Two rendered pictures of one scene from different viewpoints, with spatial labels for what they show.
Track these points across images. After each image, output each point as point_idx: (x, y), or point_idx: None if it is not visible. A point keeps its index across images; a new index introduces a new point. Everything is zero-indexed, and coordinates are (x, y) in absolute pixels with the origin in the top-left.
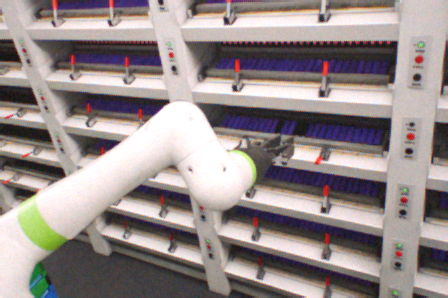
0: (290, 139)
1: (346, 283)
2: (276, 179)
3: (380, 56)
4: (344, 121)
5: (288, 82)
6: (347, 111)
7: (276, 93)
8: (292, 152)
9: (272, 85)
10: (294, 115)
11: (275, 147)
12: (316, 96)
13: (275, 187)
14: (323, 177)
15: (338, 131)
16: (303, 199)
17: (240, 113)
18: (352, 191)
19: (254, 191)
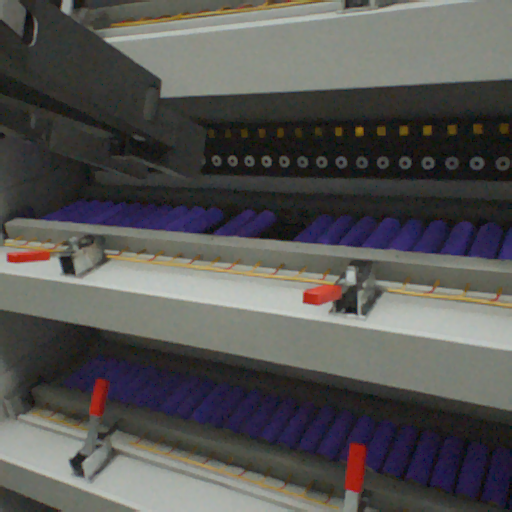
0: (176, 115)
1: None
2: (193, 421)
3: None
4: (437, 212)
5: (240, 11)
6: (464, 61)
7: (187, 31)
8: (131, 94)
9: (185, 26)
10: (271, 198)
11: (101, 157)
12: (333, 14)
13: (184, 449)
14: (353, 429)
15: (414, 234)
16: (270, 503)
17: (119, 201)
18: (460, 490)
19: (109, 456)
